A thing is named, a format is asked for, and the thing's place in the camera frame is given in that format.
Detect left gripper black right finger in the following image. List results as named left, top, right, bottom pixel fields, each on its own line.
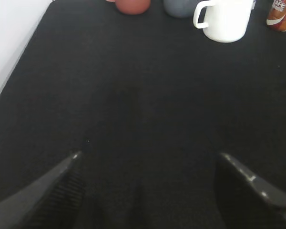
left=214, top=153, right=286, bottom=229

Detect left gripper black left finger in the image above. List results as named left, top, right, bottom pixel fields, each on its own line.
left=0, top=151, right=85, bottom=229

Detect white ceramic mug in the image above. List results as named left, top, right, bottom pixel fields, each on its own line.
left=193, top=0, right=253, bottom=43

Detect red-brown ceramic cup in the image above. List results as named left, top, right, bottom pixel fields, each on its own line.
left=115, top=0, right=151, bottom=15

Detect black table mat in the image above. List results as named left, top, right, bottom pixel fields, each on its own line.
left=0, top=0, right=286, bottom=229

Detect grey ceramic mug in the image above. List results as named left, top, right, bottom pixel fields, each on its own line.
left=163, top=0, right=200, bottom=18

